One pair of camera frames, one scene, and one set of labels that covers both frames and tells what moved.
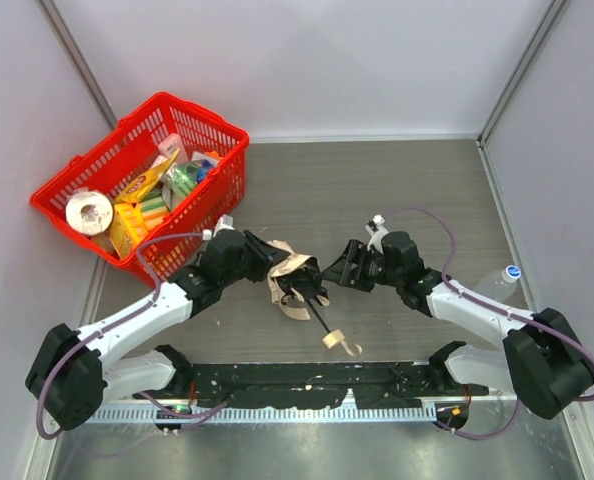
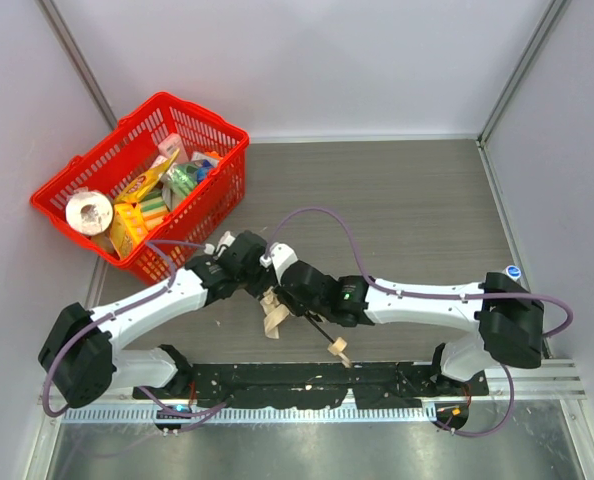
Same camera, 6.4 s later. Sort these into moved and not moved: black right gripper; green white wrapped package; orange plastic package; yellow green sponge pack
Moved: black right gripper
Not moved: green white wrapped package; orange plastic package; yellow green sponge pack
